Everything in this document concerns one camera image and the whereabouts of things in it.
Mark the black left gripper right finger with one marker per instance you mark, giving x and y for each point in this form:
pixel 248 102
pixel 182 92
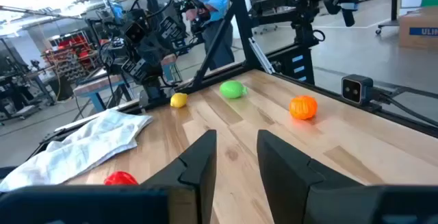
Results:
pixel 284 176

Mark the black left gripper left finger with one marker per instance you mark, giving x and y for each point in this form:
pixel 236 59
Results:
pixel 198 169

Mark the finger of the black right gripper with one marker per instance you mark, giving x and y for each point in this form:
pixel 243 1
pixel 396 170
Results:
pixel 170 29
pixel 136 69

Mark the yellow toy lemon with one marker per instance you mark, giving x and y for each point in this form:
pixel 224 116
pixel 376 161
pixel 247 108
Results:
pixel 178 100

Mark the orange toy pumpkin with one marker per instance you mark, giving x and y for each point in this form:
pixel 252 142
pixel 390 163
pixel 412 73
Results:
pixel 303 107

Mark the red toy tomato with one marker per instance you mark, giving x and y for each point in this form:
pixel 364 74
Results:
pixel 119 179

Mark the green toy starfruit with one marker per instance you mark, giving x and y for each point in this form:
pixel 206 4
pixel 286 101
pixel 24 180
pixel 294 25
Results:
pixel 232 89

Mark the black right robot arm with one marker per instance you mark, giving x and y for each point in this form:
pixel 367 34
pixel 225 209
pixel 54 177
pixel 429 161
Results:
pixel 152 88

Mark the shelf with red bins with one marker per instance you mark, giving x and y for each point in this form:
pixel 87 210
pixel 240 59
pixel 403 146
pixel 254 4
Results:
pixel 72 46

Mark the white checked cloth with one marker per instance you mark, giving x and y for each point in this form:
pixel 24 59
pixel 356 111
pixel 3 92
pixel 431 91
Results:
pixel 85 145

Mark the black stand blue labels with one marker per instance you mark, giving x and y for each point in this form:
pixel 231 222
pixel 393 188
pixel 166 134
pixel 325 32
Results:
pixel 296 64

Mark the black workbench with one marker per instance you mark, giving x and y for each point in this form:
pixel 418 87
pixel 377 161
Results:
pixel 17 90

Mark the brown cardboard box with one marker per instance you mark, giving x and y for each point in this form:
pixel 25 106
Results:
pixel 417 22

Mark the black rolling stand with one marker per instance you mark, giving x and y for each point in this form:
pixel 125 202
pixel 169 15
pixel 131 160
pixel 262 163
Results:
pixel 394 1

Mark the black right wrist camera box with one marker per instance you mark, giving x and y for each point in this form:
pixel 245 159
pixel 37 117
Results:
pixel 135 32

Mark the blue metal frame table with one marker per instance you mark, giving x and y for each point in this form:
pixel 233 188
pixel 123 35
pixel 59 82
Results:
pixel 96 85

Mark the black aluminium rig frame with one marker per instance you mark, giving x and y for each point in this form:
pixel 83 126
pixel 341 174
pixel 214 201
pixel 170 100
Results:
pixel 239 15

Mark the black box camera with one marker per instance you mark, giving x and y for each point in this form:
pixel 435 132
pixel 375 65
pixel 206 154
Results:
pixel 356 89

